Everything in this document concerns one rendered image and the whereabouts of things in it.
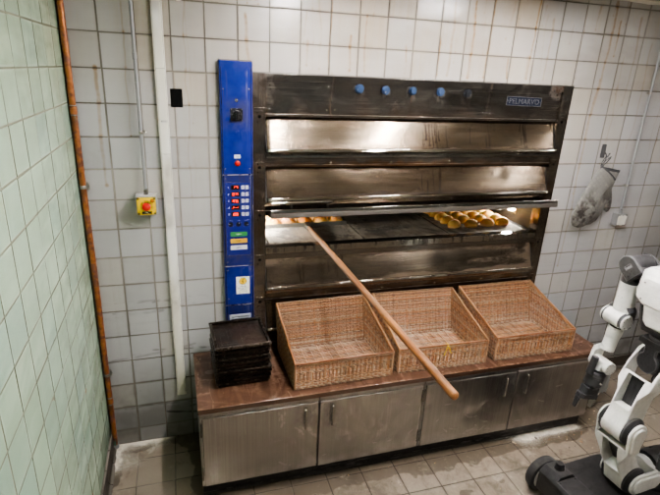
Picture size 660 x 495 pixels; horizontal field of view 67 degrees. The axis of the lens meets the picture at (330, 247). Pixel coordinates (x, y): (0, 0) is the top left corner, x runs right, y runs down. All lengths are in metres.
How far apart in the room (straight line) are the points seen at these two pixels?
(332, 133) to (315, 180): 0.27
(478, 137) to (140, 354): 2.30
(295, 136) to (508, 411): 2.05
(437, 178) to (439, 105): 0.42
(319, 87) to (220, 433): 1.81
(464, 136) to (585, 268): 1.45
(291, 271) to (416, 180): 0.91
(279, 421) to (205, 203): 1.18
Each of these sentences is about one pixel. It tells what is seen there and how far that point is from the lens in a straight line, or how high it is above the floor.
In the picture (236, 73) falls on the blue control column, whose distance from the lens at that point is 2.56.
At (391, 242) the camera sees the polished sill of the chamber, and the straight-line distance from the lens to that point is 3.00.
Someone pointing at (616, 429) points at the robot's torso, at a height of 0.62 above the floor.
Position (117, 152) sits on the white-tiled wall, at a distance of 2.62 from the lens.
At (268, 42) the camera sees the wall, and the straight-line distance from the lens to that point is 2.62.
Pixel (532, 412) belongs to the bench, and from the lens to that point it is 3.45.
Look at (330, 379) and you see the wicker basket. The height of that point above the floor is 0.61.
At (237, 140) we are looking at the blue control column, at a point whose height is 1.77.
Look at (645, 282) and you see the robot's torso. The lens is 2.60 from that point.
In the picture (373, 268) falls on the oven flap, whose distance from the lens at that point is 3.02.
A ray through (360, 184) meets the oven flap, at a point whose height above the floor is 1.53.
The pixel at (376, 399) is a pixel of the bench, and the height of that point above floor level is 0.48.
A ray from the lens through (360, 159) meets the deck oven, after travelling 2.79.
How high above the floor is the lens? 2.13
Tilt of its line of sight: 20 degrees down
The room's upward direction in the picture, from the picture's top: 3 degrees clockwise
